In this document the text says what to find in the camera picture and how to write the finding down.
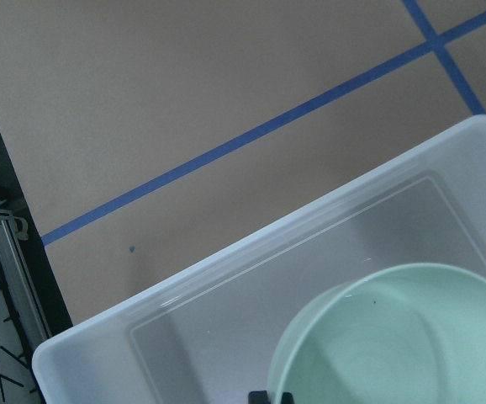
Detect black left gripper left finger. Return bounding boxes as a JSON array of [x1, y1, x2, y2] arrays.
[[248, 391, 268, 404]]

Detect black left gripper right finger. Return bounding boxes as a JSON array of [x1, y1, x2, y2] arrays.
[[281, 392, 293, 404]]

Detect mint green bowl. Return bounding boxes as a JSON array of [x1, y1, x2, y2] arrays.
[[267, 263, 486, 403]]

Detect clear plastic storage box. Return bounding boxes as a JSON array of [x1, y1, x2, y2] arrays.
[[33, 115, 486, 403]]

